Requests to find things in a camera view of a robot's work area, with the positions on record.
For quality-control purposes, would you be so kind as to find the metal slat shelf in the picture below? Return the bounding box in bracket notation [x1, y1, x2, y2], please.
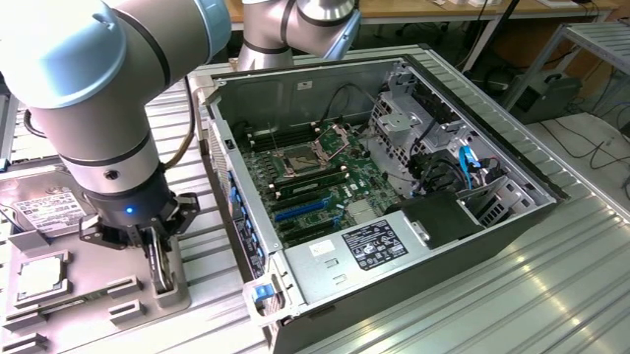
[535, 20, 630, 111]

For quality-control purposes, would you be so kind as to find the long black expansion slot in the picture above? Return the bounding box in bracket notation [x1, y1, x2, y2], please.
[272, 191, 329, 211]

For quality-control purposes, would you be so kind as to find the wooden desk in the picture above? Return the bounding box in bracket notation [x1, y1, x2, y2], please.
[229, 0, 617, 24]

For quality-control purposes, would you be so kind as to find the loose green ram stick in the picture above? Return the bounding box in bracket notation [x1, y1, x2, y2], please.
[37, 290, 113, 316]

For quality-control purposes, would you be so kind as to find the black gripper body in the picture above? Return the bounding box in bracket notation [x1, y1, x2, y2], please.
[83, 172, 176, 229]

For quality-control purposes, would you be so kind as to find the metal socket cover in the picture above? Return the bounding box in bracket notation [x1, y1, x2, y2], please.
[314, 123, 360, 160]

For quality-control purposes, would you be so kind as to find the black fan shroud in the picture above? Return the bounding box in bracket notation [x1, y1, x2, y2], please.
[384, 191, 487, 252]

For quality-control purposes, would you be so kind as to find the silver cpu chip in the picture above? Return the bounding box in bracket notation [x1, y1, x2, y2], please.
[18, 256, 70, 298]

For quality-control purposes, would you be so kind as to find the black wire bundle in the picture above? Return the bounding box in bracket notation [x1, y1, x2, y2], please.
[408, 153, 465, 193]

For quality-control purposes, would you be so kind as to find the black looped wire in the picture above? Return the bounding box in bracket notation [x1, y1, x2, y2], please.
[317, 83, 377, 127]

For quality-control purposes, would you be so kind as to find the blue sata wire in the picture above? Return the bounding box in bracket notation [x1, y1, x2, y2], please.
[460, 145, 482, 191]

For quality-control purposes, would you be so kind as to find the black floor cable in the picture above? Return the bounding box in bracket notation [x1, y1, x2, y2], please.
[539, 120, 630, 175]

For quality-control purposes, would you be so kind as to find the cpu socket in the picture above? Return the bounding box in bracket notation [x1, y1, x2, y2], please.
[277, 145, 328, 175]

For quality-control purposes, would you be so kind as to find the silver power supply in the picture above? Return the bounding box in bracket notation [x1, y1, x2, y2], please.
[284, 215, 436, 315]

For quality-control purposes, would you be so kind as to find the silver disk bay cage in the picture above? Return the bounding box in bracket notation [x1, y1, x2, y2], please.
[368, 90, 477, 175]

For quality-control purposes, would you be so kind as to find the installed ram stick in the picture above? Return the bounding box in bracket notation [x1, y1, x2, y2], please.
[280, 176, 348, 195]

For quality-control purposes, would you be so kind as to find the short black expansion slot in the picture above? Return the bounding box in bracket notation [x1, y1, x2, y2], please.
[285, 224, 342, 241]
[282, 216, 337, 232]

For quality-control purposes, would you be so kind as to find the black floor device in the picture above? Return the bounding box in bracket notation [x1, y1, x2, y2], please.
[512, 72, 585, 125]

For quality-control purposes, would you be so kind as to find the silver hard disk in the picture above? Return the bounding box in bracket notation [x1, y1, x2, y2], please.
[0, 164, 99, 237]

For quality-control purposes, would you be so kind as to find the open pc case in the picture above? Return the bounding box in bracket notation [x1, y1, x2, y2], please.
[190, 53, 572, 354]

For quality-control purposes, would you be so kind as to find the small silver disk bay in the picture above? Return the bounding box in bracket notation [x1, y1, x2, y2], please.
[456, 176, 549, 229]

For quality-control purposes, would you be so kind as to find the black ram slot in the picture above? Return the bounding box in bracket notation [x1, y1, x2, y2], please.
[253, 133, 322, 150]
[269, 166, 342, 184]
[249, 122, 317, 139]
[273, 171, 346, 189]
[250, 129, 321, 147]
[250, 126, 320, 143]
[278, 182, 352, 202]

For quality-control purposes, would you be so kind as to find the green motherboard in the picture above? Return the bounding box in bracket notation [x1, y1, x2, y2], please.
[241, 121, 406, 249]

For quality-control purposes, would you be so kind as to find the silver finned heatsink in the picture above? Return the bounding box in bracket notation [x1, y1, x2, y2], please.
[349, 201, 381, 220]

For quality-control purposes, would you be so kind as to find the grey parts rack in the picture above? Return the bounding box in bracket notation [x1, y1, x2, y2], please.
[0, 221, 194, 354]

